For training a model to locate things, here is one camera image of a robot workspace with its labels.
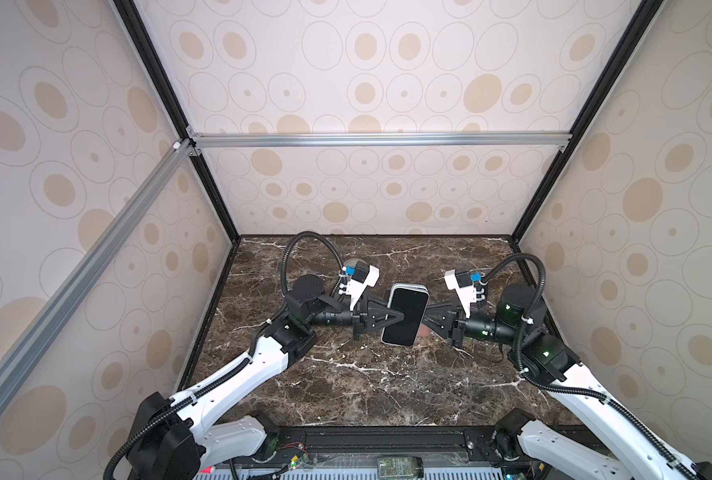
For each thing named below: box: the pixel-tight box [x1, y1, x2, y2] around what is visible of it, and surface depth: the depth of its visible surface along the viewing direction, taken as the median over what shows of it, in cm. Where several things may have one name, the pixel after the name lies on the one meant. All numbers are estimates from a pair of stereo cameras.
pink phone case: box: [417, 323, 431, 338], surface depth 61 cm
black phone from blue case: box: [381, 284, 430, 347], surface depth 59 cm
